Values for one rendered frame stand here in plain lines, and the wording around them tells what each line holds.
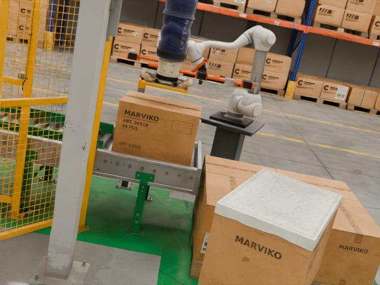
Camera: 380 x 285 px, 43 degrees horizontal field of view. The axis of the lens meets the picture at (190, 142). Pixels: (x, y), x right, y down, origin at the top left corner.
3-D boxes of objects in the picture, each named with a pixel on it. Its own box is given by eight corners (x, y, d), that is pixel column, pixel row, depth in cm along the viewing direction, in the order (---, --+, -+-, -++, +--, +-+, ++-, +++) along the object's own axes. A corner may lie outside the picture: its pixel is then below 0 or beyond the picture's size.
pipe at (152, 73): (142, 78, 353) (143, 71, 351) (145, 73, 377) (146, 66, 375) (188, 88, 355) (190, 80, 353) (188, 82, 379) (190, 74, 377)
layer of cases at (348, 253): (194, 259, 318) (206, 204, 307) (195, 198, 414) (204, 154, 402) (370, 292, 323) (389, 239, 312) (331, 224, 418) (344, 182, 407)
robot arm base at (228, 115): (223, 112, 459) (224, 107, 457) (245, 118, 454) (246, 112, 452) (218, 116, 442) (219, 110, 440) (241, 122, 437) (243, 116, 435)
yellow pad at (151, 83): (141, 84, 352) (142, 77, 351) (142, 81, 362) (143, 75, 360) (187, 93, 354) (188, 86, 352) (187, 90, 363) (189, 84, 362)
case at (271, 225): (245, 237, 256) (263, 167, 245) (319, 268, 241) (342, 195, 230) (195, 288, 203) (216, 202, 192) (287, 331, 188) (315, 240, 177)
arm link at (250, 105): (249, 113, 441) (263, 121, 423) (234, 113, 433) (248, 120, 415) (266, 27, 418) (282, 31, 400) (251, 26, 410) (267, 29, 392)
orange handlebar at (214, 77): (132, 64, 359) (133, 59, 358) (137, 59, 388) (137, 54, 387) (254, 89, 364) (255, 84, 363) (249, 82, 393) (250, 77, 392)
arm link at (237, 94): (238, 109, 456) (243, 87, 450) (249, 115, 441) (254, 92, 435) (223, 108, 448) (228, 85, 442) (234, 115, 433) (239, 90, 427)
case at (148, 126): (111, 151, 362) (119, 99, 351) (121, 137, 401) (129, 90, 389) (189, 168, 362) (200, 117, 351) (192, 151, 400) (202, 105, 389)
